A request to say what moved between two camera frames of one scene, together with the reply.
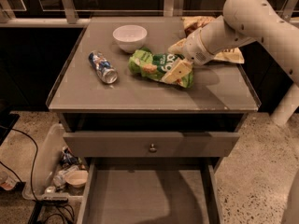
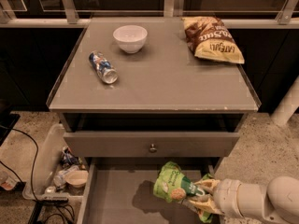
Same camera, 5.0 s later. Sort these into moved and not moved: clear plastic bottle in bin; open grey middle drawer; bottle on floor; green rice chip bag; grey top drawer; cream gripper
Moved: green rice chip bag; cream gripper
Not moved: clear plastic bottle in bin; open grey middle drawer; grey top drawer; bottle on floor
